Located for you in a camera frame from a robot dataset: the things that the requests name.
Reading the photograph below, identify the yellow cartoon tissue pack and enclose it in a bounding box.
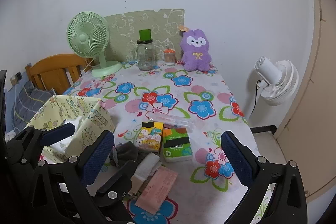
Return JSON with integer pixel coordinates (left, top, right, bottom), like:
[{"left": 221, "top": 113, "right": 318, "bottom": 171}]
[{"left": 135, "top": 122, "right": 163, "bottom": 153}]

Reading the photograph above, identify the wooden bed headboard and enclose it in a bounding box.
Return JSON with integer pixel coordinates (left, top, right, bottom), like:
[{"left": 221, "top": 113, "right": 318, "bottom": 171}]
[{"left": 25, "top": 53, "right": 92, "bottom": 95}]

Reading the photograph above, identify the cotton swab jar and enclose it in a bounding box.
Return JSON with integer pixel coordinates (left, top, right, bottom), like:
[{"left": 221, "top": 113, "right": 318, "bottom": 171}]
[{"left": 163, "top": 48, "right": 176, "bottom": 65}]

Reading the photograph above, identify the yellow cartoon storage box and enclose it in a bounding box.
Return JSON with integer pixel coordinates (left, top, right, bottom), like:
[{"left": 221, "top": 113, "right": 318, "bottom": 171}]
[{"left": 27, "top": 96, "right": 115, "bottom": 163}]

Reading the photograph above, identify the purple plush bunny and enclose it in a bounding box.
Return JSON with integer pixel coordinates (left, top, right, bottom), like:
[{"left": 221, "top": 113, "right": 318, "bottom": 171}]
[{"left": 180, "top": 29, "right": 212, "bottom": 72}]

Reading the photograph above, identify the black sock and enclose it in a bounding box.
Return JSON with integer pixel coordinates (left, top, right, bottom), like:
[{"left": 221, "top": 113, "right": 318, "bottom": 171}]
[{"left": 109, "top": 141, "right": 142, "bottom": 168}]

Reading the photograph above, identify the glass mason jar mug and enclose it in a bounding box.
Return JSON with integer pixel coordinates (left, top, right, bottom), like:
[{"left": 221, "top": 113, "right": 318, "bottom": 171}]
[{"left": 132, "top": 39, "right": 155, "bottom": 71}]

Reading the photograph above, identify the green cup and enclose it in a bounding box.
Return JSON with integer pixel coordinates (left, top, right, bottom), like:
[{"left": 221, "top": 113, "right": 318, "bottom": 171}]
[{"left": 139, "top": 29, "right": 151, "bottom": 42}]

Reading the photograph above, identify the floral tablecloth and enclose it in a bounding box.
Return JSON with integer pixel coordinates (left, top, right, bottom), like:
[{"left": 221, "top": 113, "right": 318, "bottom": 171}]
[{"left": 64, "top": 62, "right": 258, "bottom": 223}]

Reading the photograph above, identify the green desk fan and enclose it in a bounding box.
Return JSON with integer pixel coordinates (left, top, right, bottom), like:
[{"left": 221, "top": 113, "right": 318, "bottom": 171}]
[{"left": 66, "top": 11, "right": 122, "bottom": 77}]

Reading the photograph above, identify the grey plaid pillow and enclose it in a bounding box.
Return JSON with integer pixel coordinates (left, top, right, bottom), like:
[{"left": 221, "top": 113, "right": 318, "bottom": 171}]
[{"left": 11, "top": 81, "right": 54, "bottom": 134}]

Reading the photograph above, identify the white standing fan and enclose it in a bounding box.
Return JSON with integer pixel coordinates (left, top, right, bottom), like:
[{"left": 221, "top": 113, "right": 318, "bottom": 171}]
[{"left": 251, "top": 56, "right": 299, "bottom": 114}]

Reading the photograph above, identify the white paper pack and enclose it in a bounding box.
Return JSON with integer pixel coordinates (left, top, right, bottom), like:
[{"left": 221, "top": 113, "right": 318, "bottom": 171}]
[{"left": 129, "top": 152, "right": 162, "bottom": 194}]

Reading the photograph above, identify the pink paper pack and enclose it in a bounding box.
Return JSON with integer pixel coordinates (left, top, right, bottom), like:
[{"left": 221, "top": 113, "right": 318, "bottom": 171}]
[{"left": 135, "top": 166, "right": 178, "bottom": 214}]

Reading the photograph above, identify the green cartoon wall board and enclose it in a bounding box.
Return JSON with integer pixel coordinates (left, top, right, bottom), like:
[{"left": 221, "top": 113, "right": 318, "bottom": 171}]
[{"left": 105, "top": 9, "right": 185, "bottom": 62}]

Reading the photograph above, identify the clear plastic pouch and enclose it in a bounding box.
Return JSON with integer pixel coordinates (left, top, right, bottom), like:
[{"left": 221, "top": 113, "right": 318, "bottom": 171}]
[{"left": 147, "top": 113, "right": 196, "bottom": 132}]

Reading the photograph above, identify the green tissue pack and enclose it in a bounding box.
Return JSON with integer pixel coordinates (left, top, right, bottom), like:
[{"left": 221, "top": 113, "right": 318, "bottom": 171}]
[{"left": 162, "top": 128, "right": 193, "bottom": 162}]

